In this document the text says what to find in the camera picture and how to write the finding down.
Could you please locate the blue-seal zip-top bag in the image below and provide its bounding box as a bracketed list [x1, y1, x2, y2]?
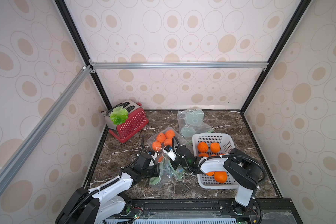
[147, 127, 192, 152]

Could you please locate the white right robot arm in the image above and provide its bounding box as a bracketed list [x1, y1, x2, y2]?
[167, 146, 268, 209]

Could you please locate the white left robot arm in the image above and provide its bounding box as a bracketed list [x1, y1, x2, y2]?
[55, 151, 160, 224]

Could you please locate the white perforated plastic basket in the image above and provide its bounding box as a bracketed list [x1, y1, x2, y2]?
[192, 133, 238, 189]

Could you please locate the red polka-dot toaster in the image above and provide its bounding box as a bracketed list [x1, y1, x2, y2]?
[101, 100, 148, 143]

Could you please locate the green plastic lettuce leaf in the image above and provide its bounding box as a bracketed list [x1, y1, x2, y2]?
[110, 106, 128, 125]

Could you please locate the aluminium rear cross bar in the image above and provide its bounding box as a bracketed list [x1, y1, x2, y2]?
[92, 61, 269, 70]

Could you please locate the aluminium left side bar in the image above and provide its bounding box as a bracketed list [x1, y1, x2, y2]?
[0, 65, 93, 196]

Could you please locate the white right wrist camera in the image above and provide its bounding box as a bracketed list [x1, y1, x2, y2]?
[163, 145, 177, 161]

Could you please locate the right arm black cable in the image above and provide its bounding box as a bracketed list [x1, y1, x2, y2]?
[172, 136, 268, 188]

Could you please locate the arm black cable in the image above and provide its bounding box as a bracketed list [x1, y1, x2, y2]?
[172, 136, 268, 188]
[63, 134, 146, 224]

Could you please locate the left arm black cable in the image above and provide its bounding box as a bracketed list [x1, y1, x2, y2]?
[63, 134, 146, 224]

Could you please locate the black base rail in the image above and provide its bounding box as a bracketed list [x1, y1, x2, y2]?
[61, 198, 303, 224]

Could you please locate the black left corner post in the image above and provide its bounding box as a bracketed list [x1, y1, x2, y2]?
[54, 0, 112, 110]

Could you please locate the black corner frame post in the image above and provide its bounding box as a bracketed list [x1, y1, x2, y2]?
[240, 0, 312, 115]

